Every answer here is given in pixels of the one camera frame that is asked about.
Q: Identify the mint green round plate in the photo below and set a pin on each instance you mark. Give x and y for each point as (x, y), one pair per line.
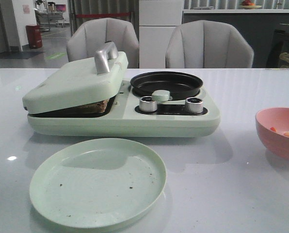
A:
(100, 184)

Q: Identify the left silver control knob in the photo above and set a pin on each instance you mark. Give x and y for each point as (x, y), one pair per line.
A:
(147, 104)

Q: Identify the right silver control knob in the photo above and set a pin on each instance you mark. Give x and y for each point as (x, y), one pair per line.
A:
(193, 105)

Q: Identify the bread slice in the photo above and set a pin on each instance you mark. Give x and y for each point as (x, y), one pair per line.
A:
(96, 107)

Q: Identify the silver control knob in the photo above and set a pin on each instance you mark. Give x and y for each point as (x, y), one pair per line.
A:
(147, 104)
(193, 105)

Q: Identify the mint green pan handle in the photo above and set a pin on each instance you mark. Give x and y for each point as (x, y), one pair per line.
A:
(161, 95)

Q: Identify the pink bowl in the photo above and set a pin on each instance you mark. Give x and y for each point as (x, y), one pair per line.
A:
(275, 142)

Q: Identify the grey kitchen counter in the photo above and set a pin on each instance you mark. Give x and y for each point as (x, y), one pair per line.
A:
(266, 30)

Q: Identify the fruit plate on counter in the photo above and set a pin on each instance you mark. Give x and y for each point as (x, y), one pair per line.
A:
(248, 5)

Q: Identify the mint green sandwich maker lid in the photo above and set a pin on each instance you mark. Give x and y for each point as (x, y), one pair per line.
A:
(79, 83)

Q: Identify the mint green breakfast maker base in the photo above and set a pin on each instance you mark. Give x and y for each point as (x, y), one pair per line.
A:
(124, 120)

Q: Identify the black round frying pan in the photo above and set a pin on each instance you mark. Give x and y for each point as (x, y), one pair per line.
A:
(180, 85)

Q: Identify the right grey upholstered chair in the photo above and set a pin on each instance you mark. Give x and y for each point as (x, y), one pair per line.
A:
(208, 44)

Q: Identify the left grey upholstered chair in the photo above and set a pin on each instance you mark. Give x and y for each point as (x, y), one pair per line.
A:
(92, 34)

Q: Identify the grey upholstered chair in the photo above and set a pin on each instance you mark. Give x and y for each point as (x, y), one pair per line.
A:
(208, 44)
(92, 34)

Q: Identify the red trash bin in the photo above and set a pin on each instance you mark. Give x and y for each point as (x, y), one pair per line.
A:
(34, 36)

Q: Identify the white cabinet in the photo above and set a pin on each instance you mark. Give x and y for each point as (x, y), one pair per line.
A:
(157, 21)

